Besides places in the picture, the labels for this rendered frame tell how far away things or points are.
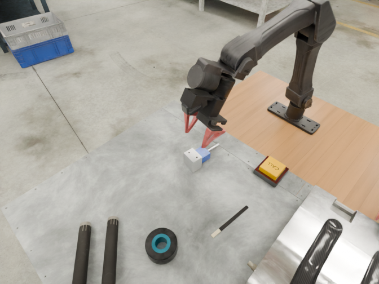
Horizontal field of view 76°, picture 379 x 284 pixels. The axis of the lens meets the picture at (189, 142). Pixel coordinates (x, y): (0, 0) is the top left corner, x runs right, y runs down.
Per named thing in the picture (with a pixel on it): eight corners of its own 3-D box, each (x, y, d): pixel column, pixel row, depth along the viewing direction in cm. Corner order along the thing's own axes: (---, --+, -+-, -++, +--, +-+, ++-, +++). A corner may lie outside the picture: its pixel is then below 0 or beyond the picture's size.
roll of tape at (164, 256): (153, 270, 59) (151, 266, 57) (142, 240, 64) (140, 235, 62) (183, 254, 62) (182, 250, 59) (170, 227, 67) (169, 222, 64)
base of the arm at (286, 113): (320, 119, 85) (329, 110, 88) (270, 94, 94) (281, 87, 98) (311, 135, 90) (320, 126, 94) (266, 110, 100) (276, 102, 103)
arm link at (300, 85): (297, 110, 88) (316, 23, 62) (283, 100, 92) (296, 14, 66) (311, 102, 88) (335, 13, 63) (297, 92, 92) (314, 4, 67)
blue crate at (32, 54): (64, 40, 316) (57, 23, 300) (75, 53, 294) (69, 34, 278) (13, 54, 291) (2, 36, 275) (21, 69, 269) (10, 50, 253)
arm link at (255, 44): (236, 62, 56) (342, -10, 57) (215, 46, 61) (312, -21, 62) (243, 97, 66) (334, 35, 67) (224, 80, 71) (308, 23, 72)
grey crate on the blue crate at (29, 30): (57, 23, 301) (52, 10, 290) (69, 35, 279) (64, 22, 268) (3, 37, 276) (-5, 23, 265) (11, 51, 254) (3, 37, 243)
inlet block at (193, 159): (212, 145, 87) (214, 134, 83) (222, 153, 84) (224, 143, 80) (184, 163, 82) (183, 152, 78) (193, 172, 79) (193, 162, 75)
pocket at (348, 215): (330, 204, 66) (336, 197, 63) (350, 217, 63) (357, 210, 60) (323, 215, 63) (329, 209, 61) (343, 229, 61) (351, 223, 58)
